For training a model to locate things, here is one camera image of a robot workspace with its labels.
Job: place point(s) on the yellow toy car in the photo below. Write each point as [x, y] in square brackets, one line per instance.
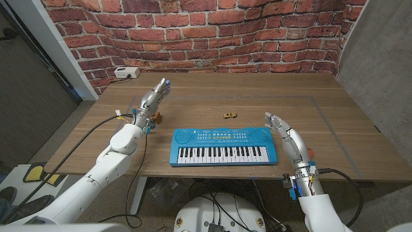
[230, 115]

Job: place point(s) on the blue jeans leg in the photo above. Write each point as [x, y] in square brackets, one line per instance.
[4, 211]

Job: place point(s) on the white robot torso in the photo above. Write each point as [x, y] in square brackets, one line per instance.
[64, 228]

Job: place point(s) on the white table leg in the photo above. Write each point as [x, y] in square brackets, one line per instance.
[139, 196]

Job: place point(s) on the clear plastic bag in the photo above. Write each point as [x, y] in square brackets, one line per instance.
[167, 193]

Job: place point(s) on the white power strip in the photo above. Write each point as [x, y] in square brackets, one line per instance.
[126, 72]

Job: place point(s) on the brown toy brick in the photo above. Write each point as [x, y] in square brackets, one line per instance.
[157, 117]

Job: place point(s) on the white door frame post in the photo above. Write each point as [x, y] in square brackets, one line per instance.
[51, 45]

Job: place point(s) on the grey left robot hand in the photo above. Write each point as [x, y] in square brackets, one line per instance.
[151, 98]

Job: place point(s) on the red brick printed backdrop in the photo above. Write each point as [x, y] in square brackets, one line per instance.
[206, 35]

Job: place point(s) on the blue toy piano keyboard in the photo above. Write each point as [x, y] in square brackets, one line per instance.
[222, 143]

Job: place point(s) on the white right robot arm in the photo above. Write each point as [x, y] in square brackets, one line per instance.
[318, 209]

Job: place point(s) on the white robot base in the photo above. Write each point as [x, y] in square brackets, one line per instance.
[199, 212]

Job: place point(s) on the yellow black foot pedal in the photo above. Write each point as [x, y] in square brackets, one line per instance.
[53, 179]
[34, 173]

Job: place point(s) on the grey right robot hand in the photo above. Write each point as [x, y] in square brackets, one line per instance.
[294, 145]

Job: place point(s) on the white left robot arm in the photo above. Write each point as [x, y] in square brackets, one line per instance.
[96, 174]

